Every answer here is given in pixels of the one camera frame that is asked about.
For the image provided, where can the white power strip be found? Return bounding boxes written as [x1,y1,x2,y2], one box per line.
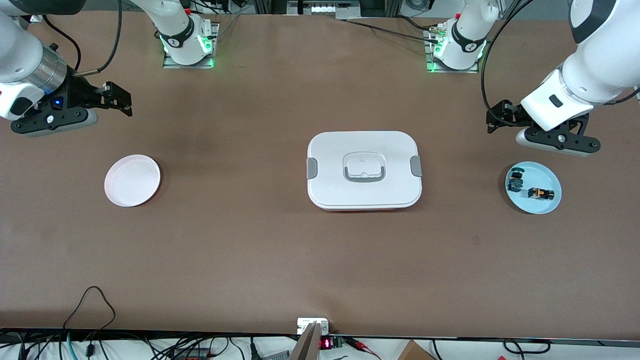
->
[310,2,362,16]

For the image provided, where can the black looped table cable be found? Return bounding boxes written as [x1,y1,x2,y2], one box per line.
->
[62,286,117,346]

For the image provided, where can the light blue round plate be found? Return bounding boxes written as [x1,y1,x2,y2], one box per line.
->
[505,161,562,215]

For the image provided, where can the brown cardboard box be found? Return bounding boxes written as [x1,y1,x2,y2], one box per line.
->
[397,340,437,360]

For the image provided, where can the white mounting bracket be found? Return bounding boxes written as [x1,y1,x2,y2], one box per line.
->
[297,318,330,335]

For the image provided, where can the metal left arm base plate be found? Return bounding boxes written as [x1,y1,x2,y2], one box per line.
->
[425,27,481,74]

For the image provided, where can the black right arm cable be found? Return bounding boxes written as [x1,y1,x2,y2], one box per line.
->
[74,0,124,77]

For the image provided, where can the black coiled cable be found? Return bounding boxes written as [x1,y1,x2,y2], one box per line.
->
[502,339,552,357]

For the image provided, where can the grey camera mount bar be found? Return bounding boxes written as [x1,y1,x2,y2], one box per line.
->
[289,322,324,360]

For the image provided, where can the red clip lead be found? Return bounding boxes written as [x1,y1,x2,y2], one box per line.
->
[344,337,382,360]

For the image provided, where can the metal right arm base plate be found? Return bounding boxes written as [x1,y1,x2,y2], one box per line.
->
[162,22,220,69]

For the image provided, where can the black cable across table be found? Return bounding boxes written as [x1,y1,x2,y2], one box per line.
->
[342,19,441,43]

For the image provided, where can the white lunch box grey handle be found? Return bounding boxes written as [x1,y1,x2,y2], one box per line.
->
[306,131,423,212]

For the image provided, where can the white round plate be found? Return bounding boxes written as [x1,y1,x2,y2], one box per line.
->
[104,154,162,208]

